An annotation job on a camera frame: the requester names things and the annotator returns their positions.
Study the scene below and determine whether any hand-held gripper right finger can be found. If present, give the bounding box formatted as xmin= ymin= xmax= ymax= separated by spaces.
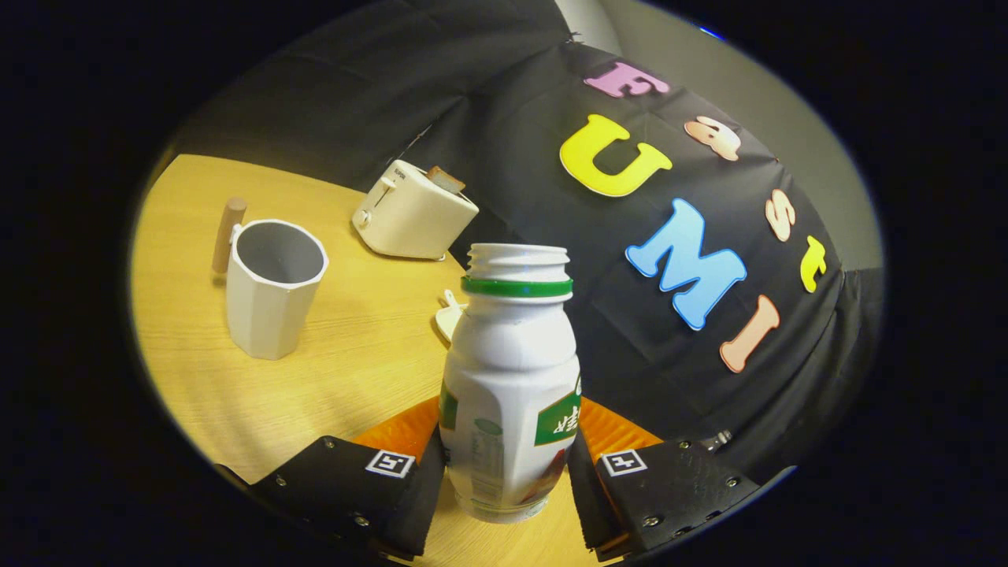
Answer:
xmin=567 ymin=396 xmax=763 ymax=561

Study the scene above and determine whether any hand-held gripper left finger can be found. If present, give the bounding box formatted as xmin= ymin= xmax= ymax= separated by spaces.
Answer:
xmin=248 ymin=396 xmax=448 ymax=561

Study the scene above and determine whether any white juice bottle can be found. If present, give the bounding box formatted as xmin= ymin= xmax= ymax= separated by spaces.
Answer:
xmin=438 ymin=243 xmax=582 ymax=524

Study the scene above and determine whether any white cup with wooden handle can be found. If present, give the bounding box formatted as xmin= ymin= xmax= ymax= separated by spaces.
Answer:
xmin=211 ymin=197 xmax=329 ymax=361

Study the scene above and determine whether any wooden table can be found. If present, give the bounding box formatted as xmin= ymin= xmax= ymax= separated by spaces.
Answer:
xmin=130 ymin=154 xmax=623 ymax=567

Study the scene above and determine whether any sectioned dish with beans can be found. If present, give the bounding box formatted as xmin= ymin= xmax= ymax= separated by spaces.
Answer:
xmin=435 ymin=289 xmax=467 ymax=343

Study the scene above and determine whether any cream toaster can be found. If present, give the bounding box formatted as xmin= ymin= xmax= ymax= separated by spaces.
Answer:
xmin=351 ymin=160 xmax=480 ymax=261

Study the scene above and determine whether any toast slice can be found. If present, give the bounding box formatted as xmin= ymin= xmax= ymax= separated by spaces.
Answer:
xmin=427 ymin=165 xmax=466 ymax=195

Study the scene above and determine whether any black backdrop cloth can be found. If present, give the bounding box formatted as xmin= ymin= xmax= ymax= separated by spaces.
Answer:
xmin=169 ymin=0 xmax=847 ymax=485

